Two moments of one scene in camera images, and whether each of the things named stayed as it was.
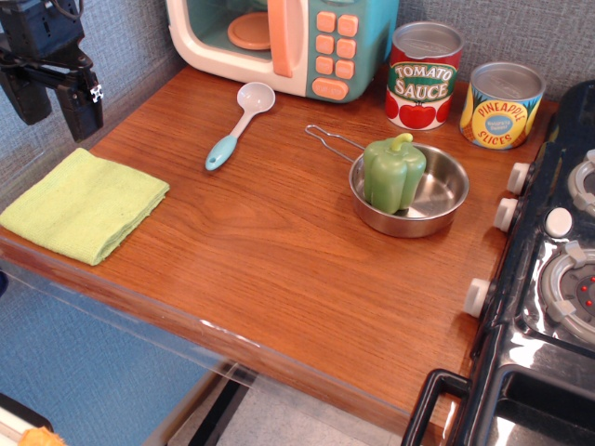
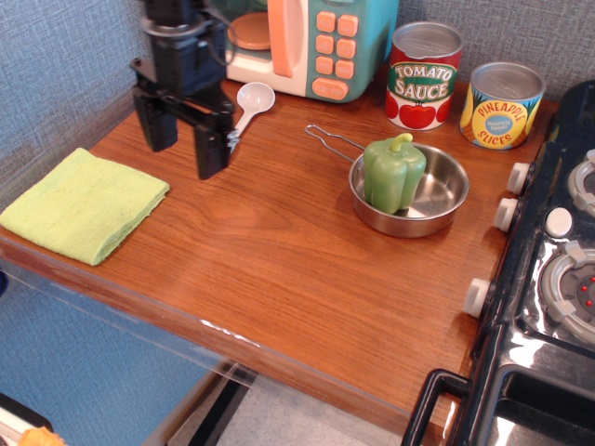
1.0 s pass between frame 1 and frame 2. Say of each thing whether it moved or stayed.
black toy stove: stayed
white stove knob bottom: stayed
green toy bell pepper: stayed
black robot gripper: moved
